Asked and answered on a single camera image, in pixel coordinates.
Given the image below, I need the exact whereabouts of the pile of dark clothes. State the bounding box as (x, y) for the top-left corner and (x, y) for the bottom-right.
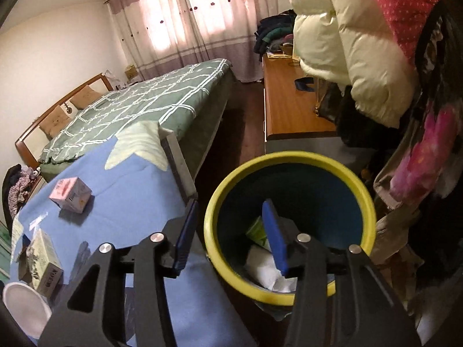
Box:
(253, 9), (301, 56)

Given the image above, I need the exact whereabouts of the heap of clothes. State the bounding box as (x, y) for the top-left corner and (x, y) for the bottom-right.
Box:
(2, 164), (42, 221)

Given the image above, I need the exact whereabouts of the red dotted quilted jacket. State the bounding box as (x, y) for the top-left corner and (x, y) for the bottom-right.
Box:
(360, 0), (442, 62)

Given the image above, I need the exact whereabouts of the black bag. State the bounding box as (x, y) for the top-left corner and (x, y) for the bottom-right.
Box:
(315, 83), (350, 123)

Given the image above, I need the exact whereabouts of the dark blue cloth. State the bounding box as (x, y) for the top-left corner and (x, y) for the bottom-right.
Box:
(294, 77), (316, 92)

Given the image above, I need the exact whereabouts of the green checked duvet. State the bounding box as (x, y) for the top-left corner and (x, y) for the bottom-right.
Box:
(38, 59), (232, 165)

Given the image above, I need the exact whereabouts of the yellow rimmed blue bin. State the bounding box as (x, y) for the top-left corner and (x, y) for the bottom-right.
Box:
(203, 151), (377, 306)

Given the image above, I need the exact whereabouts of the pink drink carton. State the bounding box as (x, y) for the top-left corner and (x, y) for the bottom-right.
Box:
(49, 177), (91, 214)

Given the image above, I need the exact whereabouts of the pink floral bag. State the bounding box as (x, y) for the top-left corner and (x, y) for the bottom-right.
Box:
(372, 101), (460, 210)

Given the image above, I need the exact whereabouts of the wooden bed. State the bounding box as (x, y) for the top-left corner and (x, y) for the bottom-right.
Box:
(14, 58), (239, 185)

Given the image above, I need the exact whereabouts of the beige printed carton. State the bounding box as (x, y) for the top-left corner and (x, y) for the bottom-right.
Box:
(18, 230), (64, 299)

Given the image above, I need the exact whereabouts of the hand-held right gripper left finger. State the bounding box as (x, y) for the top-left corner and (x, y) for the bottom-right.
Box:
(38, 199), (200, 347)

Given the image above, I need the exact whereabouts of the cream puffer jacket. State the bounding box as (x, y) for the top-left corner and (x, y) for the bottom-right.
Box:
(287, 0), (416, 129)

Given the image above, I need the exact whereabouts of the blue star blanket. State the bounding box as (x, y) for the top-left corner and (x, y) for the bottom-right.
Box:
(9, 121), (254, 347)

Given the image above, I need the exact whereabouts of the pink and white curtain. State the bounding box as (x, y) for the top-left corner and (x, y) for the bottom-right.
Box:
(105, 0), (293, 84)

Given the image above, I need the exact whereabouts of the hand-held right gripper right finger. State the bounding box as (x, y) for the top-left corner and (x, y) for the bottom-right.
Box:
(261, 199), (422, 347)

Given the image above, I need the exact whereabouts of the wooden desk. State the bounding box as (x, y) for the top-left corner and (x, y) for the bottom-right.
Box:
(262, 54), (362, 152)

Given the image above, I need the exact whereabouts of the white paper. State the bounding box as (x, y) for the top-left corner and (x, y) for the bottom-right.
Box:
(244, 245), (301, 293)

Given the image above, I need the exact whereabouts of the brown embroidered pillow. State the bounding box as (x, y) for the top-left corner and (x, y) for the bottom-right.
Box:
(39, 106), (69, 136)
(69, 87), (102, 109)

